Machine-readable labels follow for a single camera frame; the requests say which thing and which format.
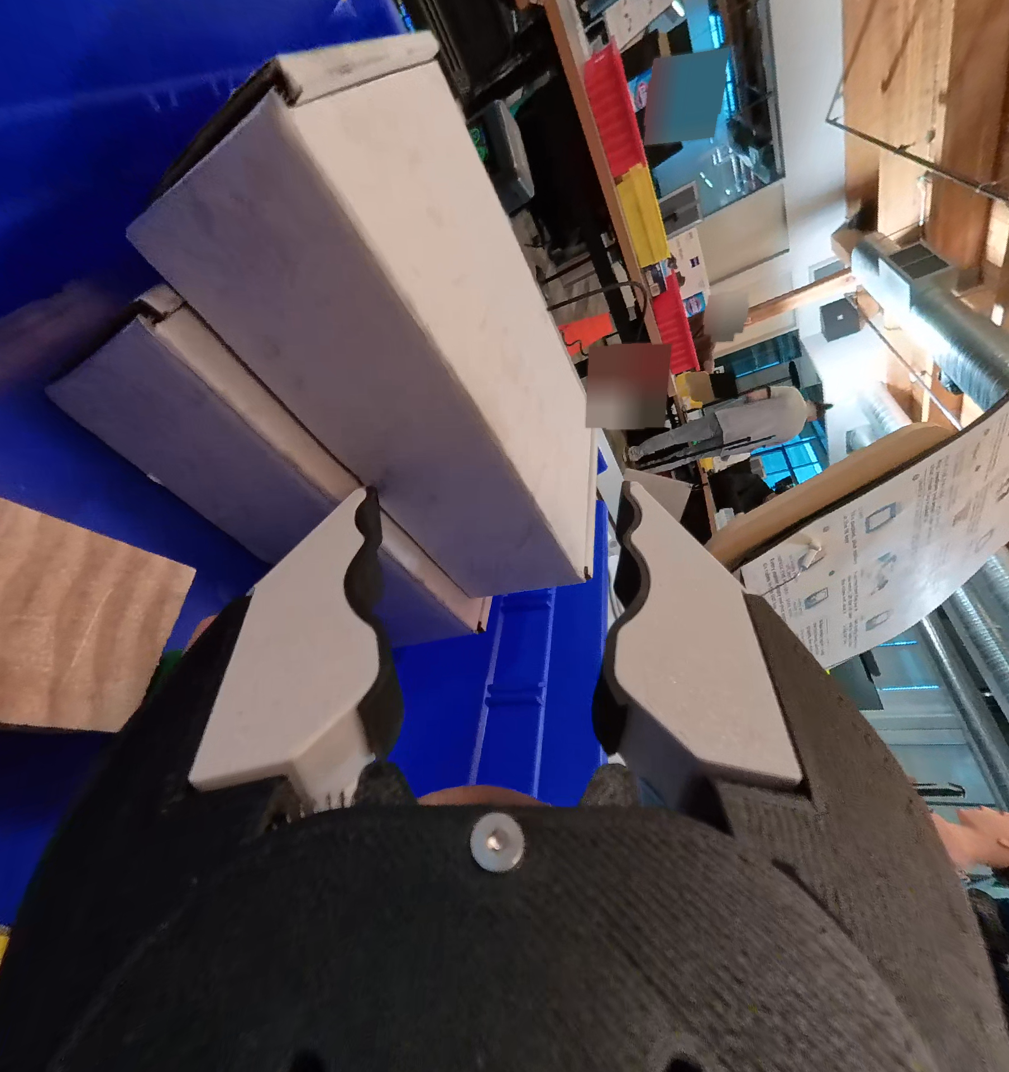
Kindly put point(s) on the blue plastic bin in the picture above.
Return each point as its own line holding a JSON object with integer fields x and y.
{"x": 52, "y": 167}

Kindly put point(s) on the yellow plastic bin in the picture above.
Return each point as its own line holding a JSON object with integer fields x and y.
{"x": 642, "y": 214}

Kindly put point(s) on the natural wooden cube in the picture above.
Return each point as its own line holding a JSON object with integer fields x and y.
{"x": 60, "y": 611}

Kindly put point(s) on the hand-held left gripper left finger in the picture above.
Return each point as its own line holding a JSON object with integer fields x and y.
{"x": 295, "y": 670}

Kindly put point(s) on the wooden shelf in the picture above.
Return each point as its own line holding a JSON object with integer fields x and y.
{"x": 605, "y": 251}

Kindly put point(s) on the red plastic bin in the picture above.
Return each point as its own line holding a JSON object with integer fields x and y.
{"x": 615, "y": 105}
{"x": 676, "y": 327}

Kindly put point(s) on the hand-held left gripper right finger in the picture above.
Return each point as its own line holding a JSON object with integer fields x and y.
{"x": 705, "y": 670}

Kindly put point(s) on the silver spiral duct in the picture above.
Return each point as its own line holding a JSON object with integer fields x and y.
{"x": 956, "y": 327}
{"x": 998, "y": 653}

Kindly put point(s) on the white cardboard mailer box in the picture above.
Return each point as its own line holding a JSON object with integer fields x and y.
{"x": 387, "y": 293}
{"x": 219, "y": 419}

